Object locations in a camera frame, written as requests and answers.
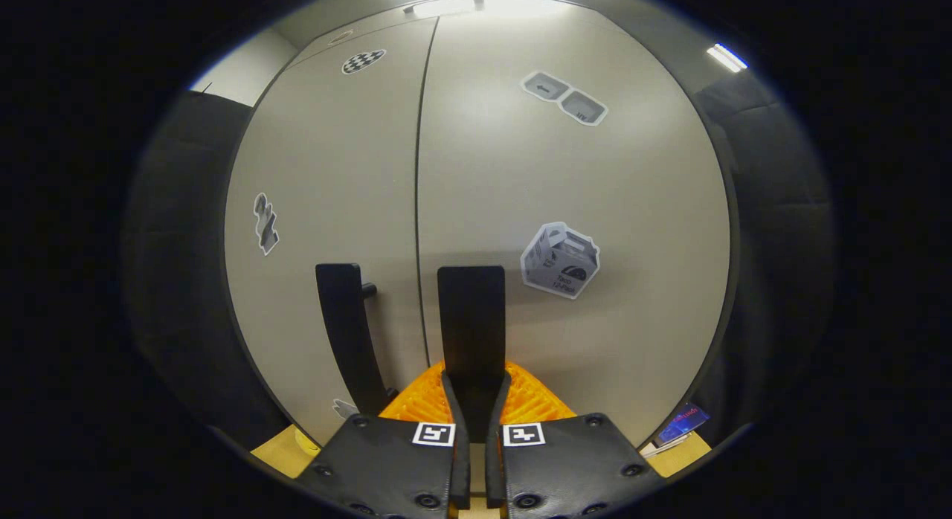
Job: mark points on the grey cabinet drawer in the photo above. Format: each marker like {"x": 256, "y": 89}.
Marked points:
{"x": 387, "y": 21}

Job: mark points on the small ceiling light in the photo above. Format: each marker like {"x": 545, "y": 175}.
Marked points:
{"x": 727, "y": 58}

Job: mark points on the white flat box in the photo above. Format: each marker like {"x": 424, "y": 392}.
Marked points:
{"x": 658, "y": 448}

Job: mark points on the grey double-door shoe cabinet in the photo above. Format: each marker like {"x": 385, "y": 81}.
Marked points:
{"x": 735, "y": 229}

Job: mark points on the grey cabinet door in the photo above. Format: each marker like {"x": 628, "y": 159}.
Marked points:
{"x": 654, "y": 207}
{"x": 335, "y": 169}

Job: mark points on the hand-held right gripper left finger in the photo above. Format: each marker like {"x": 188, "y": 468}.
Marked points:
{"x": 460, "y": 459}

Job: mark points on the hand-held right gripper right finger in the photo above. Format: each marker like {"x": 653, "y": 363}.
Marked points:
{"x": 497, "y": 459}

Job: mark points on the yellow plush toy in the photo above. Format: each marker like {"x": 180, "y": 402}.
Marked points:
{"x": 306, "y": 439}

